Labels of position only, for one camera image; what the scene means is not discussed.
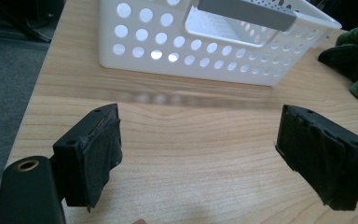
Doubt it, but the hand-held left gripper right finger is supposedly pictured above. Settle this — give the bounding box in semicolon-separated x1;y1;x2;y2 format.
274;104;358;212

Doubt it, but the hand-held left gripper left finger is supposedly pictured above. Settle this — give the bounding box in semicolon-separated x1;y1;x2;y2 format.
52;103;123;213

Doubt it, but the white perforated plastic basket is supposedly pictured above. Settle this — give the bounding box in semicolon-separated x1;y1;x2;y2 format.
97;0;343;88

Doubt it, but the dark stand base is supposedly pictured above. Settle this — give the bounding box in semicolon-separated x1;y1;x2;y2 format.
0;0;67;44

